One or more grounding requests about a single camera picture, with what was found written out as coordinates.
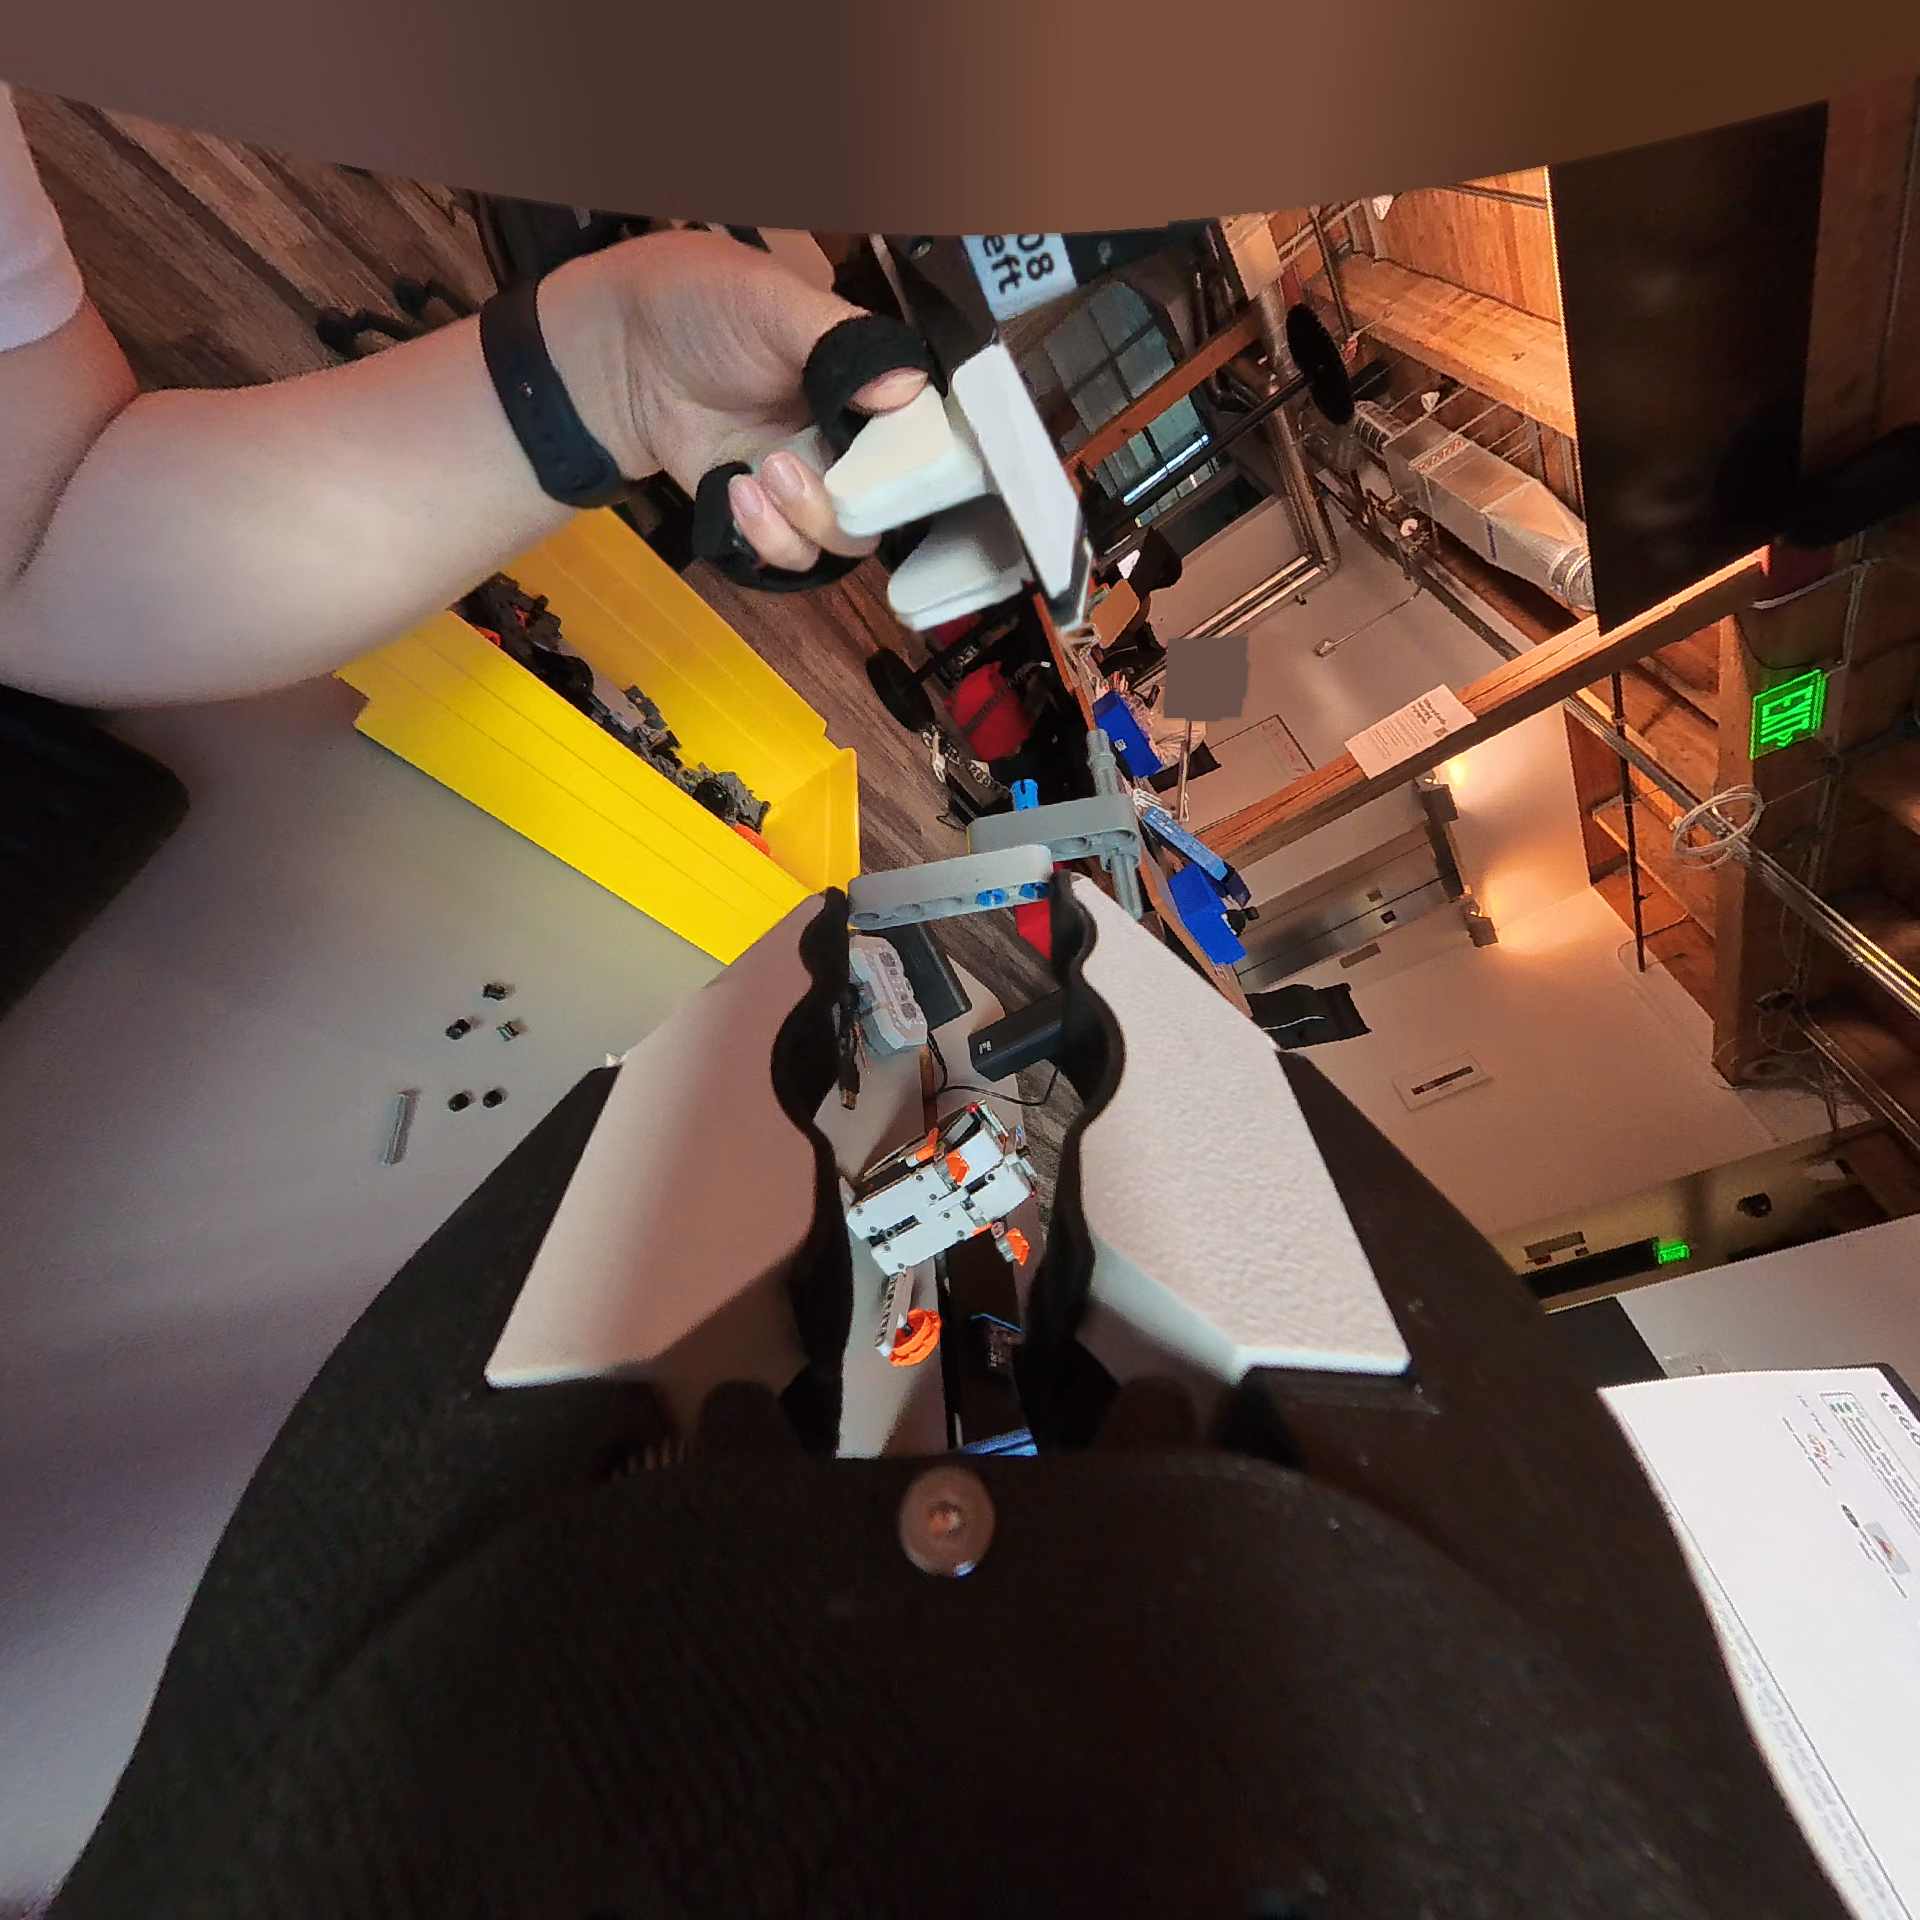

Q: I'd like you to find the red bag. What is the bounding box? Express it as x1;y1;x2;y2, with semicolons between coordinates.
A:
936;655;1051;789

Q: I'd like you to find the curled white poster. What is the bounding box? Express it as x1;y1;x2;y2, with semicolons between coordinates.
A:
1599;1367;1920;1920

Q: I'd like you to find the pile of building kit parts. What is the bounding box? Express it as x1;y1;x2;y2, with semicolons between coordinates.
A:
451;571;782;827

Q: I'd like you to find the grey desk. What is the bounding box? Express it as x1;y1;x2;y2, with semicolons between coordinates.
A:
0;677;874;1920

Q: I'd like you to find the black wristband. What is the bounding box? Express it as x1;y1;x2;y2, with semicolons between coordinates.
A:
476;271;632;511

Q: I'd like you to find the grey beam with blue pin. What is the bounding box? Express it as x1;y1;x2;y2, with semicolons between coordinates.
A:
850;840;1058;926

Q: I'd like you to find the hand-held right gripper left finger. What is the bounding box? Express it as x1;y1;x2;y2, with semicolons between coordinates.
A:
487;892;850;1441

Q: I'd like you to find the grey battery box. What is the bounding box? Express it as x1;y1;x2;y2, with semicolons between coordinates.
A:
850;929;933;1059

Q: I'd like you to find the blue plastic bin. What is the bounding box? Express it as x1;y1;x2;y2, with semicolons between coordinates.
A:
1141;805;1256;968
1088;689;1172;789

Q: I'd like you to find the yellow plastic parts bin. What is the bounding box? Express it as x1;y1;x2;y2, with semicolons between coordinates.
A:
336;504;864;968

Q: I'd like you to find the partly built toy robot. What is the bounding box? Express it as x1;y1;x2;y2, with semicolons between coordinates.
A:
848;1104;1038;1367

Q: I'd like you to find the person's left forearm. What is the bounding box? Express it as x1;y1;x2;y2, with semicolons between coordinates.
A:
0;85;557;705

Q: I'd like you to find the black box device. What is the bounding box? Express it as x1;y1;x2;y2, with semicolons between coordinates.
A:
968;991;1077;1080

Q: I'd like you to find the green exit sign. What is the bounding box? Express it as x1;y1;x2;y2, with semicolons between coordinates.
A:
1750;668;1832;758

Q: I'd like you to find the person's left hand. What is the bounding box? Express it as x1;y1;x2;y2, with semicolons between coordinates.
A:
535;225;946;577

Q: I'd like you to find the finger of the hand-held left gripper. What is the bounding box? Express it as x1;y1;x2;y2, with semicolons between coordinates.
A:
948;341;1094;601

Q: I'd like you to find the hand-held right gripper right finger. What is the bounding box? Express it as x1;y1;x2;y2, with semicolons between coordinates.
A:
1035;892;1412;1441

